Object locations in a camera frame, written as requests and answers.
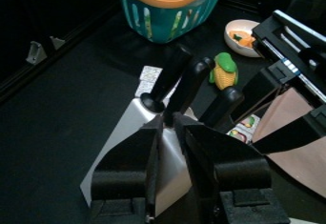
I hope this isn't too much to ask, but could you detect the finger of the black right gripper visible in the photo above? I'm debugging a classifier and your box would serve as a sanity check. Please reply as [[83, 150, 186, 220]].
[[251, 105, 326, 155], [231, 69, 294, 124]]

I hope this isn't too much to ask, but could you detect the teal basket orange rim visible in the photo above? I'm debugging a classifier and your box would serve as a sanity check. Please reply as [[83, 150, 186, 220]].
[[107, 0, 237, 45]]

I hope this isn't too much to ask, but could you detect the white picture card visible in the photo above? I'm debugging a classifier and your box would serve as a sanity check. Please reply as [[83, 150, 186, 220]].
[[134, 64, 166, 99], [226, 113, 262, 145]]

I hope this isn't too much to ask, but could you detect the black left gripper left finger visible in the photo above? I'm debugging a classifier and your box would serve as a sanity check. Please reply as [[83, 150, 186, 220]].
[[90, 114, 166, 224]]

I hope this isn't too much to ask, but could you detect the grey metal bracket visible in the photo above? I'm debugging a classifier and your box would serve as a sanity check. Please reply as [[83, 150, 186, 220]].
[[24, 39, 48, 66], [48, 35, 68, 51]]

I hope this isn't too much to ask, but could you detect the yellow green toy corn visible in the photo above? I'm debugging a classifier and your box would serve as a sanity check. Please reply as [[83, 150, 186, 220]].
[[207, 51, 241, 92]]

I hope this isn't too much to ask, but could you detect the cream toy shell orange filling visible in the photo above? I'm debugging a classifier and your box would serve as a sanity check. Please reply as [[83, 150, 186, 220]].
[[223, 18, 268, 58]]

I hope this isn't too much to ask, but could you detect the pink cutting board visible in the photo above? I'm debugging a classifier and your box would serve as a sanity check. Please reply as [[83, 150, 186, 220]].
[[251, 87, 326, 201]]

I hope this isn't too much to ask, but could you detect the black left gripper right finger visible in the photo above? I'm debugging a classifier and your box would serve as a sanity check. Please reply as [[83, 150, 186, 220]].
[[173, 112, 292, 224]]

